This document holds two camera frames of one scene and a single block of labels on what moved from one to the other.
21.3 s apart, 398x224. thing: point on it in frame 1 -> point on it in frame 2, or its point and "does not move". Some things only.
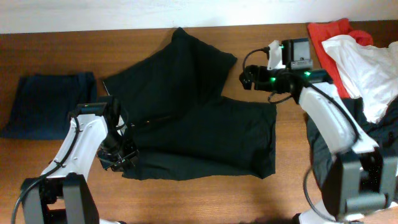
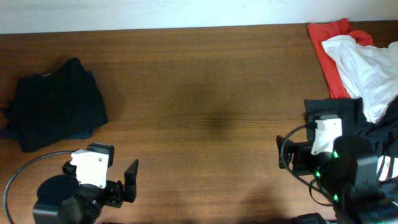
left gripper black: (117, 164) -> (117, 195)
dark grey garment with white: (383, 133) does not move
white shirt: (370, 73) does not move
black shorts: (183, 132) -> (63, 104)
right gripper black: (260, 83) -> (302, 150)
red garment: (323, 31) does not move
